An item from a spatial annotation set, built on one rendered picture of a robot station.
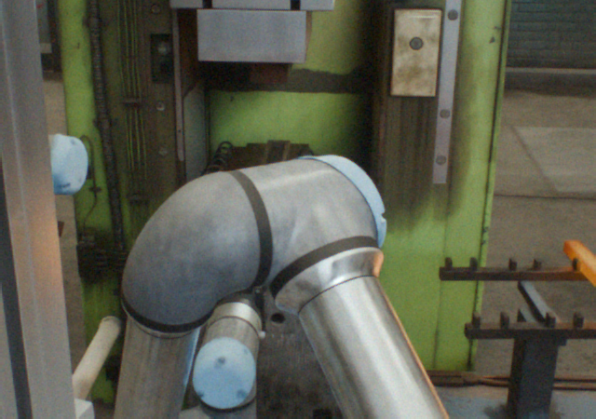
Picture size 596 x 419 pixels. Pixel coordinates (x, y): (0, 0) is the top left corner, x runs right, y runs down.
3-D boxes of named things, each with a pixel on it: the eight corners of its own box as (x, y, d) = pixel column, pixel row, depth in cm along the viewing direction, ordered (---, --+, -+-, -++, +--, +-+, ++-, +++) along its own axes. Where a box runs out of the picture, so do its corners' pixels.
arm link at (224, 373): (190, 415, 98) (187, 356, 95) (204, 368, 109) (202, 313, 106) (253, 418, 98) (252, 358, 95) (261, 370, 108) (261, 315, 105)
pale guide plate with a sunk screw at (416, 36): (435, 97, 159) (441, 11, 153) (390, 96, 159) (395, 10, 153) (434, 94, 161) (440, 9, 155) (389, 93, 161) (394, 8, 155)
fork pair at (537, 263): (583, 328, 126) (584, 317, 126) (548, 328, 126) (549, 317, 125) (537, 266, 148) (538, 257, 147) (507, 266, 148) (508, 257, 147)
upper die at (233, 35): (304, 63, 146) (305, 11, 142) (197, 60, 146) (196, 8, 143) (311, 30, 185) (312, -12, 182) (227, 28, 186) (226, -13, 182)
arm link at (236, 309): (203, 314, 106) (264, 316, 105) (209, 298, 110) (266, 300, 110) (205, 362, 108) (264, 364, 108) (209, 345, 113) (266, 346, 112)
